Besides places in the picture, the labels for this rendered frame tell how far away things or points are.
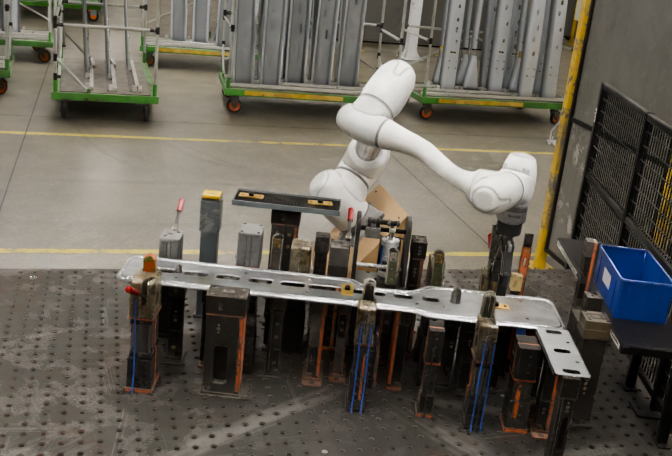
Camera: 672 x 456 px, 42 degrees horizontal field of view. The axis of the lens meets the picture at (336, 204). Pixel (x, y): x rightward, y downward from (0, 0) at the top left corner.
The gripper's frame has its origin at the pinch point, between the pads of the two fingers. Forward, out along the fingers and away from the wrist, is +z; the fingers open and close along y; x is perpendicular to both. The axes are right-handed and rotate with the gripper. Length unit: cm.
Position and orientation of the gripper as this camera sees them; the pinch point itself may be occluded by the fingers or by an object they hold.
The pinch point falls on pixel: (498, 282)
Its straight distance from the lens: 278.1
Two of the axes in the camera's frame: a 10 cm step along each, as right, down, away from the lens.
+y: -0.3, 3.2, -9.5
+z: -1.1, 9.4, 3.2
